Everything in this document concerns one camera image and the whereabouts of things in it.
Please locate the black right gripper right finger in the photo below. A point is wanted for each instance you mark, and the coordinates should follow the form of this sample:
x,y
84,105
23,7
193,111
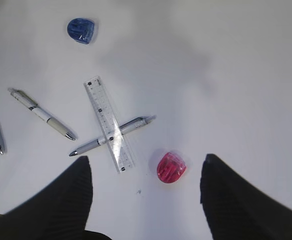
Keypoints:
x,y
236,210

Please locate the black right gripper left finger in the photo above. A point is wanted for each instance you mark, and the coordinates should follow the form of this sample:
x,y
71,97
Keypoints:
x,y
58,212

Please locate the pink pencil sharpener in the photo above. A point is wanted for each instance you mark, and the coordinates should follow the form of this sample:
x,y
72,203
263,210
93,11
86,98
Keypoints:
x,y
170,168

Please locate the beige white pen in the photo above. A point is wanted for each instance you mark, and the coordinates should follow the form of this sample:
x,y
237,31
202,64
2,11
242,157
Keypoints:
x,y
34,107

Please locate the blue pencil sharpener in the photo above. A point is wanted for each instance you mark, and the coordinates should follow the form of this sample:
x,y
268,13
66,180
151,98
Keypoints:
x,y
81,30

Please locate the clear plastic ruler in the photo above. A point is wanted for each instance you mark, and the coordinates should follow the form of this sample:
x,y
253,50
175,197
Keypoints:
x,y
110,128

